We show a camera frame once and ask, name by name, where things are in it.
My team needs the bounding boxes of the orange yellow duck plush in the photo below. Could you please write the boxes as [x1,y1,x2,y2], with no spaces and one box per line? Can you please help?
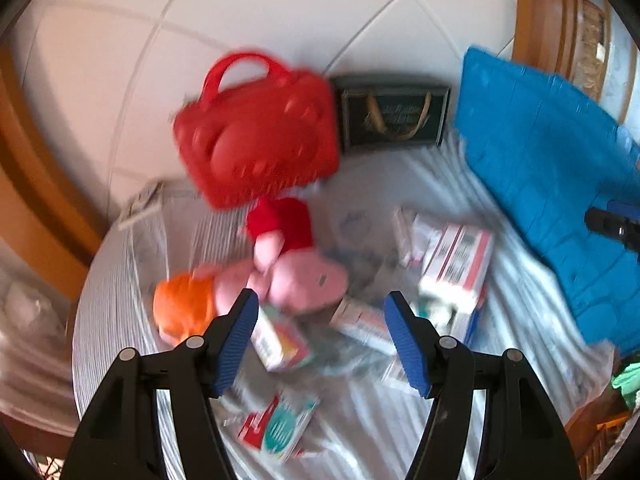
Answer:
[152,273,217,347]

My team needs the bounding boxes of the red green toothpaste box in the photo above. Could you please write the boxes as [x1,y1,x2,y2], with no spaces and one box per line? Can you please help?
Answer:
[235,390,319,462]

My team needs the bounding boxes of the red white medicine box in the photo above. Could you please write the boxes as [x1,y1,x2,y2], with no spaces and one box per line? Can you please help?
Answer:
[416,224,494,344]

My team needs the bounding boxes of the colourful small tissue pack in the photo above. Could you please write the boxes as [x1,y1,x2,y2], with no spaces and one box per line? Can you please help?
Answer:
[250,304,314,373]

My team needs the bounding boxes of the red white ointment box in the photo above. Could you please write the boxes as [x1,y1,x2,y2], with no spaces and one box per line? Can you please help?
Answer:
[330,296,397,356]

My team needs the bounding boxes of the pink pig plush toy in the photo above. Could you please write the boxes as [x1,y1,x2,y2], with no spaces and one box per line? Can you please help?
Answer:
[192,197,348,315]

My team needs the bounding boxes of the blue plastic storage crate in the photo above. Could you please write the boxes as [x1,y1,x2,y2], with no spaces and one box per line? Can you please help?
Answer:
[454,48,639,356]

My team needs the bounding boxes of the grey striped table cloth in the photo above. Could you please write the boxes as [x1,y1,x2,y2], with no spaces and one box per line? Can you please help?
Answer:
[72,134,614,479]

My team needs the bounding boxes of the dark green gift bag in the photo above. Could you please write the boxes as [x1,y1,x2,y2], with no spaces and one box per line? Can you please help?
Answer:
[330,74,451,155]

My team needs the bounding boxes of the red plastic handbag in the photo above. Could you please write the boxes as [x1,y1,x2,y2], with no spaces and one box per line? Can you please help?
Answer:
[174,51,340,209]

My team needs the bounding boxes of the wooden door frame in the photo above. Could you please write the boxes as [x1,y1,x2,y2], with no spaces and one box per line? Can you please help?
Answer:
[512,0,582,80]

